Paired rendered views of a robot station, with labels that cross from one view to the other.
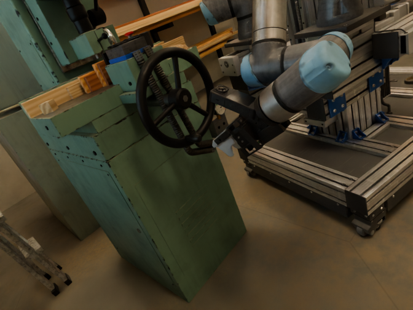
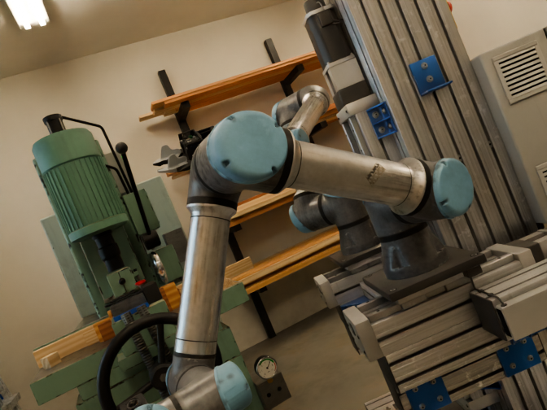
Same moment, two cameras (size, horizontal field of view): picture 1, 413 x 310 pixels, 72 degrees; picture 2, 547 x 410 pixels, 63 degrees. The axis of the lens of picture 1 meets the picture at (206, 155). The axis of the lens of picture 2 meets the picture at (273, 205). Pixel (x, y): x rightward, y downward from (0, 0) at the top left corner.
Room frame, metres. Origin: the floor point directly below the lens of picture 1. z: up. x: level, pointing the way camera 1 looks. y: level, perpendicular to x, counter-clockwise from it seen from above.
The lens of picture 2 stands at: (-0.05, -0.68, 1.10)
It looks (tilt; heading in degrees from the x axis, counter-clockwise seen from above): 1 degrees down; 18
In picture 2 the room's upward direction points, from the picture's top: 23 degrees counter-clockwise
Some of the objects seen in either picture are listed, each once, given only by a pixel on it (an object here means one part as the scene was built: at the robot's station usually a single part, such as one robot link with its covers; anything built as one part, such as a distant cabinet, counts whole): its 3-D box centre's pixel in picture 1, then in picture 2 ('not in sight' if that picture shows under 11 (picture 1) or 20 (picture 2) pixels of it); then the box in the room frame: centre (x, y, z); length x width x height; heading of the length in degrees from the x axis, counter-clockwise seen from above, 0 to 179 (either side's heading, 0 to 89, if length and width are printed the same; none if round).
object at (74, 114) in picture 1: (131, 85); (147, 335); (1.02, 0.15, 0.87); 0.61 x 0.30 x 0.06; 129
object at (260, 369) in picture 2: (218, 109); (266, 369); (1.10, -0.11, 0.65); 0.06 x 0.04 x 0.08; 129
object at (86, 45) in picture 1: (91, 46); (123, 283); (1.12, 0.24, 1.03); 0.14 x 0.07 x 0.09; 39
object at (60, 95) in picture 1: (106, 74); (137, 312); (1.12, 0.23, 0.92); 0.60 x 0.02 x 0.05; 129
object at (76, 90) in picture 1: (134, 63); (174, 298); (1.18, 0.13, 0.92); 0.55 x 0.02 x 0.04; 129
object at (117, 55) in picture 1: (130, 45); (134, 298); (0.95, 0.09, 0.99); 0.13 x 0.11 x 0.06; 129
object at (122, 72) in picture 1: (139, 69); (143, 324); (0.95, 0.10, 0.91); 0.15 x 0.14 x 0.09; 129
